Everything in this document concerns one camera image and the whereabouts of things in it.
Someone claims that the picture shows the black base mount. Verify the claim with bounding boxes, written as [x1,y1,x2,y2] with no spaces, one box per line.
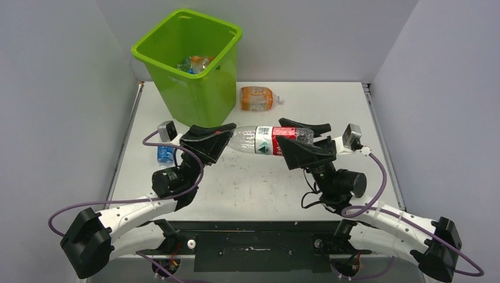
[145,221,359,273]

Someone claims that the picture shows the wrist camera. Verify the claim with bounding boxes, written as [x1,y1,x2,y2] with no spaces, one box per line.
[342,123,371,156]
[157,120,177,143]

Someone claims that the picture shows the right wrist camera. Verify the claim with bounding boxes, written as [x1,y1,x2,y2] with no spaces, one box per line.
[342,123,371,156]

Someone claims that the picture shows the green plastic bin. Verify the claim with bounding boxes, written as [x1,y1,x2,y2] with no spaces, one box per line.
[131,9,242,127]

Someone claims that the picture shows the blue label clear bottle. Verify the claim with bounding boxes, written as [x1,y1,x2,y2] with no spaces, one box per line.
[157,146,175,169]

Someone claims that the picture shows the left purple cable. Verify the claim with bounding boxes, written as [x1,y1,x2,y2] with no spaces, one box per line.
[47,130,205,238]

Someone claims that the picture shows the crushed clear purple-label bottle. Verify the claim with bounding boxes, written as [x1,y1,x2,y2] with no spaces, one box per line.
[176,57,194,74]

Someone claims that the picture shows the crushed orange label bottle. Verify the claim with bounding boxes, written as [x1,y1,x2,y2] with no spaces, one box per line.
[191,55,215,74]

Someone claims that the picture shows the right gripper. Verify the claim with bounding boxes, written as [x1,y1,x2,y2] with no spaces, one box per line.
[276,118,337,193]

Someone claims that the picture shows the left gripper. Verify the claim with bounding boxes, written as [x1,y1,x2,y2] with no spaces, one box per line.
[178,124,234,187]

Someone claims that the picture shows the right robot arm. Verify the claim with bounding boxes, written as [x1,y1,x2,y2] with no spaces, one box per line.
[275,118,462,282]

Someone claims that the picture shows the red label Nongfu bottle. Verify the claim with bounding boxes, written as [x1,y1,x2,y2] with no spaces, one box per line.
[228,126,314,156]

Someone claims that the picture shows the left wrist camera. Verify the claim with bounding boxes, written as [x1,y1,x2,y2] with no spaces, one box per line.
[157,120,177,143]

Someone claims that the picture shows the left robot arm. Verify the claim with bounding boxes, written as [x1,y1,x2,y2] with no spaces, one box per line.
[60,121,236,279]

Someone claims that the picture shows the large orange label bottle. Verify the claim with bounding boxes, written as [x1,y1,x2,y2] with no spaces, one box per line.
[239,86,284,112]

